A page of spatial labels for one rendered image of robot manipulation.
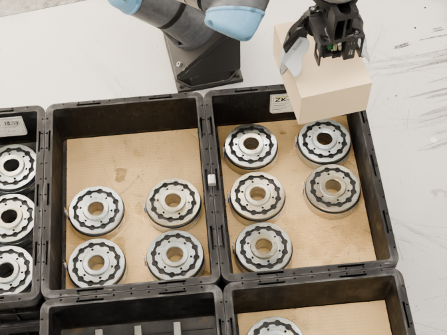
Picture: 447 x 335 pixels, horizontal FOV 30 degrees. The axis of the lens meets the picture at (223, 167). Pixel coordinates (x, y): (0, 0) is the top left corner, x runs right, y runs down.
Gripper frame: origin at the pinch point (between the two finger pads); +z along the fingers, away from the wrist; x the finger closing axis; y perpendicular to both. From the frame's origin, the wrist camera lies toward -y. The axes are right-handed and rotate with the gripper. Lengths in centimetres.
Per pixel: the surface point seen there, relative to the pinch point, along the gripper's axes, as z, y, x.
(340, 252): 26.6, 23.2, -1.4
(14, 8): 111, -133, -62
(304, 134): 24.0, -1.5, -0.8
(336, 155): 23.5, 5.0, 3.5
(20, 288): 24, 17, -58
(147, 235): 26.8, 10.8, -34.7
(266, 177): 23.7, 6.2, -10.6
